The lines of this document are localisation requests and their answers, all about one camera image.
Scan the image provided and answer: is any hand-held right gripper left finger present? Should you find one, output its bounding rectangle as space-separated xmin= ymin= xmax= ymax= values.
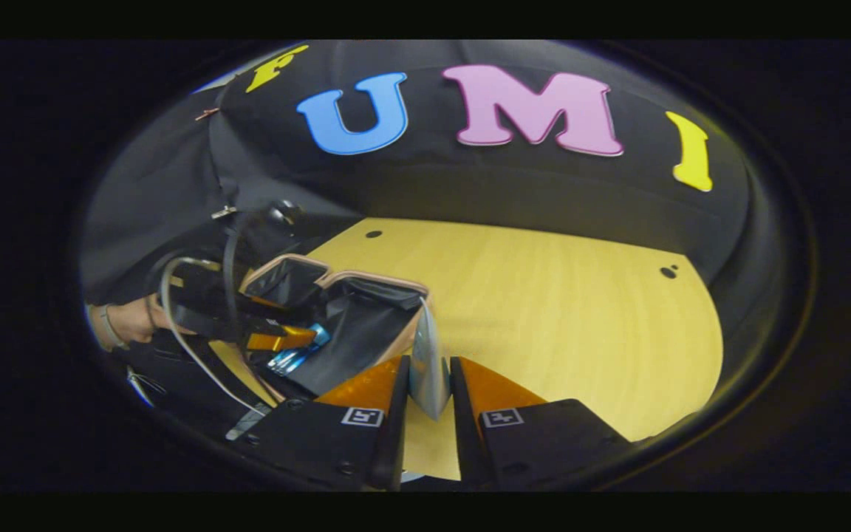
xmin=237 ymin=355 xmax=411 ymax=492

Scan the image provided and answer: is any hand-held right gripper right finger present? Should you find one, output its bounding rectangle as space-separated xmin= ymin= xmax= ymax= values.
xmin=449 ymin=356 xmax=633 ymax=490

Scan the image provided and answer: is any small blue-green bottle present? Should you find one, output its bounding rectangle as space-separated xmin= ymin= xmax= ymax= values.
xmin=267 ymin=323 xmax=331 ymax=376

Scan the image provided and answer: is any silver blue tube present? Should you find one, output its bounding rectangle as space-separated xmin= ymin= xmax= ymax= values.
xmin=409 ymin=297 xmax=452 ymax=422

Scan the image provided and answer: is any grey wristband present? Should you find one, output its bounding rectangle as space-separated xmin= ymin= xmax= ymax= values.
xmin=97 ymin=304 xmax=120 ymax=350

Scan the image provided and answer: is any black backdrop cloth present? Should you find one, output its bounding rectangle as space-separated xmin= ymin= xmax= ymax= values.
xmin=78 ymin=41 xmax=755 ymax=304

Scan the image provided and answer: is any white cable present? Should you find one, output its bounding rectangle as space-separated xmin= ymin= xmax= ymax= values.
xmin=160 ymin=256 xmax=271 ymax=416

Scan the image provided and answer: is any black cable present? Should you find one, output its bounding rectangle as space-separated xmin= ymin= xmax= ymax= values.
xmin=220 ymin=222 xmax=246 ymax=326

